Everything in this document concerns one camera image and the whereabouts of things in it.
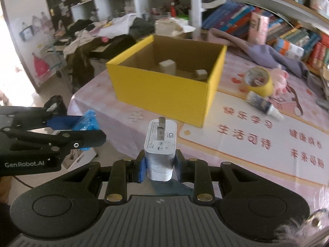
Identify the yellow tape roll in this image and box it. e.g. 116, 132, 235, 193
244, 67, 274, 98

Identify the pink carton box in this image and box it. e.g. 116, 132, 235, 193
248, 12, 270, 45

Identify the small white cube in box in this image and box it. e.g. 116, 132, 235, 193
195, 69, 208, 81

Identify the pink printed table mat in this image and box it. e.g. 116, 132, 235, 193
69, 53, 328, 207

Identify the white bookshelf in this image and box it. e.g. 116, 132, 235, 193
190, 0, 328, 39

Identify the small blue labelled bottle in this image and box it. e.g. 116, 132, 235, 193
246, 91, 284, 120

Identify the white charger cube in box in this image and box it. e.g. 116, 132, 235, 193
159, 59, 176, 75

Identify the white power adapter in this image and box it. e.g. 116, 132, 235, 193
144, 117, 177, 182

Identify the white low side shelf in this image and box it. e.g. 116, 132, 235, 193
71, 0, 191, 21

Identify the purple grey cloth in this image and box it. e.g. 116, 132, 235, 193
207, 28, 324, 99

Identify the blue plastic wrapper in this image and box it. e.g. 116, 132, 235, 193
72, 109, 102, 152

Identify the yellow cardboard box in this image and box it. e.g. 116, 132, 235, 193
107, 35, 227, 128

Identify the pile of clothes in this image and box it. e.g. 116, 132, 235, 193
46, 12, 157, 93

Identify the orange white blue box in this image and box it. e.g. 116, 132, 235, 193
274, 38, 305, 61

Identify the pink plush pig toy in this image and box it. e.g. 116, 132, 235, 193
268, 68, 289, 97

